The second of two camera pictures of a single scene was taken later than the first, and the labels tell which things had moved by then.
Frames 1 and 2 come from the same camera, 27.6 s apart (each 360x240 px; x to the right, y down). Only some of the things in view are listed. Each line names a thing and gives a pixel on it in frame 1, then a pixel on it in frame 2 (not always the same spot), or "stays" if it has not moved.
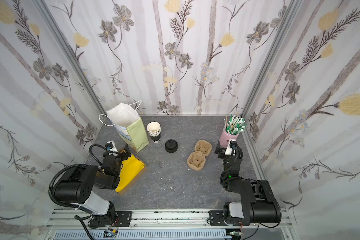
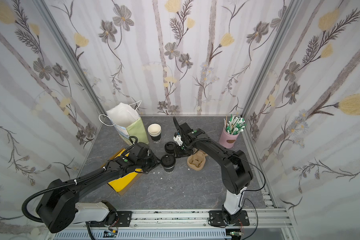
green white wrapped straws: x=235 y=125 stays
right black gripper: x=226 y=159 to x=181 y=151
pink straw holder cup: x=225 y=137 stays
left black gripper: x=120 y=154 to x=151 y=159
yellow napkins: x=130 y=167 stays
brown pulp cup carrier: x=196 y=160 stays
